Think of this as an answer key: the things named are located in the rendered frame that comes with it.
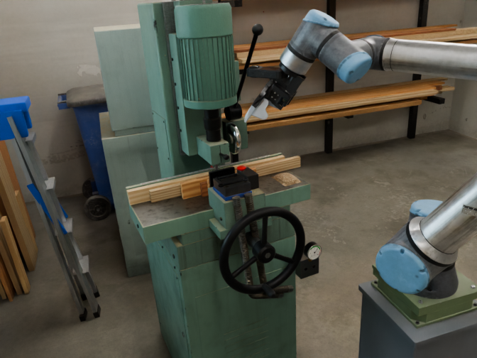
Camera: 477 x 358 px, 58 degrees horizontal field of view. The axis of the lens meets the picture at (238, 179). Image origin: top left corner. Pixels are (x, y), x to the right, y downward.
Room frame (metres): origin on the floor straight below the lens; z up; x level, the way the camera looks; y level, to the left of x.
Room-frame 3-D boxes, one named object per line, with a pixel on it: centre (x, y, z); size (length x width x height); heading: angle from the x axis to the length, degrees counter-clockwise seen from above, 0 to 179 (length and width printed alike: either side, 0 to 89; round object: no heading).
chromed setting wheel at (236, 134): (1.59, 0.01, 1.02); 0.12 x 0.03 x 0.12; 24
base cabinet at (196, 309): (1.53, 0.12, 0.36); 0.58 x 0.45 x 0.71; 24
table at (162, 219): (1.32, 0.05, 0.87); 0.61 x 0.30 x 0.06; 114
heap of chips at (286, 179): (1.44, -0.17, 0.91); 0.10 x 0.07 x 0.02; 24
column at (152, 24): (1.69, 0.19, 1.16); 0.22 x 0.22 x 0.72; 24
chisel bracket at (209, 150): (1.44, 0.08, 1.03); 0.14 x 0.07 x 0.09; 24
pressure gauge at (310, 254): (1.33, -0.25, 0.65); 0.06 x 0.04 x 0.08; 114
